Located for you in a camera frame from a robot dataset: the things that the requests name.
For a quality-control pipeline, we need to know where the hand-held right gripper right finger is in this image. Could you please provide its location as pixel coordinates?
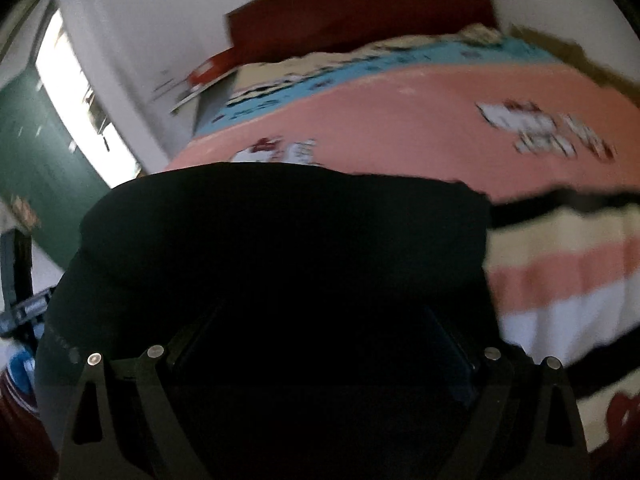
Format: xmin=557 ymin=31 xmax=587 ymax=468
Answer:
xmin=424 ymin=307 xmax=590 ymax=480

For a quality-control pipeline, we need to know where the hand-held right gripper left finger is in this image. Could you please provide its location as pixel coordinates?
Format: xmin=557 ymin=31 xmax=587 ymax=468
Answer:
xmin=59 ymin=305 xmax=223 ymax=480

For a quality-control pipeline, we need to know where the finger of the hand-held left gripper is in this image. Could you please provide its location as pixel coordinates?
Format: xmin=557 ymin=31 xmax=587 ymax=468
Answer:
xmin=0 ymin=229 xmax=34 ymax=311

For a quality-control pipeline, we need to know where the black hooded garment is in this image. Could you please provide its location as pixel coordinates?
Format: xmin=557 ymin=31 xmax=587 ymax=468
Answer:
xmin=34 ymin=161 xmax=502 ymax=480

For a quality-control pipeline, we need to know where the green door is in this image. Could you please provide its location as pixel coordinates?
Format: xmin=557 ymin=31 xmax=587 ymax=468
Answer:
xmin=0 ymin=66 xmax=115 ymax=272

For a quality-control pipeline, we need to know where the orange box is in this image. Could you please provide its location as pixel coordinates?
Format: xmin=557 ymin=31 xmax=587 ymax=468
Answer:
xmin=186 ymin=49 xmax=235 ymax=87

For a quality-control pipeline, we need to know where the pink striped printed blanket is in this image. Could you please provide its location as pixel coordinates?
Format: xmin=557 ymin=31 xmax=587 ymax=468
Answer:
xmin=164 ymin=24 xmax=640 ymax=456

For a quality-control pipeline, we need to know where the olive mattress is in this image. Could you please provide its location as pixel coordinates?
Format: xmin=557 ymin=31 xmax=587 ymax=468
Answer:
xmin=509 ymin=24 xmax=640 ymax=107

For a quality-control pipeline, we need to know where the dark red bed headboard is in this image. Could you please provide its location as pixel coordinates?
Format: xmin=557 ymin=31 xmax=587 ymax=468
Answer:
xmin=224 ymin=0 xmax=499 ymax=65

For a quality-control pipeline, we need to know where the white wall shelf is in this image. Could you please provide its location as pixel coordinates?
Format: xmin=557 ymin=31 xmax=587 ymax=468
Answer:
xmin=169 ymin=67 xmax=240 ymax=115

